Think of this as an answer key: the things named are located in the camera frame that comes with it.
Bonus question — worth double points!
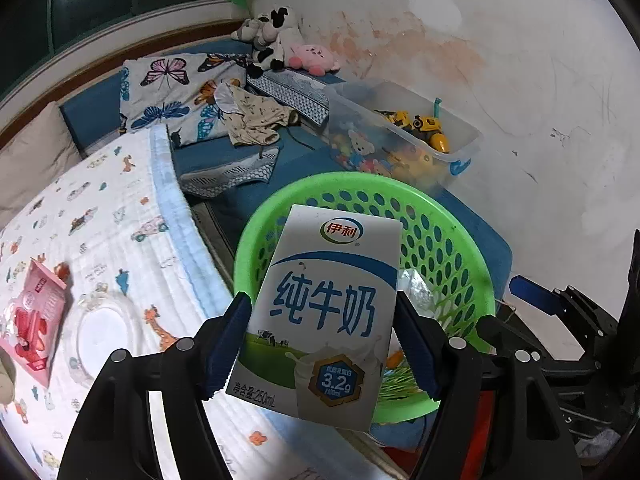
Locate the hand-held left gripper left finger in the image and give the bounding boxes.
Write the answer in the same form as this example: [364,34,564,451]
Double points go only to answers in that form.
[57,291,251,480]

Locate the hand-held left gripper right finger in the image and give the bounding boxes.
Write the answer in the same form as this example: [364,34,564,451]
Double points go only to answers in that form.
[395,291,583,480]

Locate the beige pillow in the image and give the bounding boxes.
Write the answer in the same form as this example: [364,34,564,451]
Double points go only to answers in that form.
[0,101,83,216]

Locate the black and white cow plush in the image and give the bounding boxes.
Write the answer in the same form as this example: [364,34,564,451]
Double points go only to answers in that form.
[250,6,301,72]

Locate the blue sofa back cushion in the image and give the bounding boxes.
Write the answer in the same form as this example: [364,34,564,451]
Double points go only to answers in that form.
[60,71,126,155]

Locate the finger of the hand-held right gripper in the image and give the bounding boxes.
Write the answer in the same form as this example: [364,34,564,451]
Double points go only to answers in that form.
[475,314,546,361]
[509,274,568,316]

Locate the pink plush toy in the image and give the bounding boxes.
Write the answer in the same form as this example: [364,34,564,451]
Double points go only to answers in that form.
[286,42,342,75]

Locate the blue and white patterned cloth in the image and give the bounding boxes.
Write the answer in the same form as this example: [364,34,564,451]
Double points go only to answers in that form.
[247,67,333,126]

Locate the grey and white plush toy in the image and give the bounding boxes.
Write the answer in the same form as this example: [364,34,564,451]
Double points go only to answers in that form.
[230,16,271,43]

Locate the grey patterned cloth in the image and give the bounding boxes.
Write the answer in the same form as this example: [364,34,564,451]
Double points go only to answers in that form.
[180,145,283,198]

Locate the cartoon printed white blanket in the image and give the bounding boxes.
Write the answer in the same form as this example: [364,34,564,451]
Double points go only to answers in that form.
[0,125,401,480]

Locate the pink snack packet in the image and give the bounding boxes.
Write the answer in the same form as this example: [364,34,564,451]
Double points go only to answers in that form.
[0,258,68,388]

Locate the green plastic basket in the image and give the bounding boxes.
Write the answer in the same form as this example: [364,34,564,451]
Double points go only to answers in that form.
[233,171,497,423]

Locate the large butterfly print pillow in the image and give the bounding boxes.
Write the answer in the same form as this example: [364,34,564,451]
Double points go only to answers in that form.
[119,51,251,146]

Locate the beige dotted garment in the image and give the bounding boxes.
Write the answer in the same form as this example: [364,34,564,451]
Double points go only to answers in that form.
[214,80,301,147]

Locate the small clear pudding cup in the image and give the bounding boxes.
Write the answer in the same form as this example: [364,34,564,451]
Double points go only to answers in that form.
[74,287,146,383]

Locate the red plastic object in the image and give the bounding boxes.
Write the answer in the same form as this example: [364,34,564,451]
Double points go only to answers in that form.
[467,392,503,480]

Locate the blue seat mattress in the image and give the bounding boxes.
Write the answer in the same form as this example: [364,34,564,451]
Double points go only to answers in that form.
[170,42,513,281]

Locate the white and blue milk carton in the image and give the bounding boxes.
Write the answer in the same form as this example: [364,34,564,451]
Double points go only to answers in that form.
[225,204,403,433]

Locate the yellow toy vehicle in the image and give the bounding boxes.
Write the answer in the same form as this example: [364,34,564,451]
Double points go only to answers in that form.
[410,114,451,153]
[379,109,413,130]

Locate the clear plastic storage box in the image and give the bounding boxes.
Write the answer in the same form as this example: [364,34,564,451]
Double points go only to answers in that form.
[320,80,483,196]

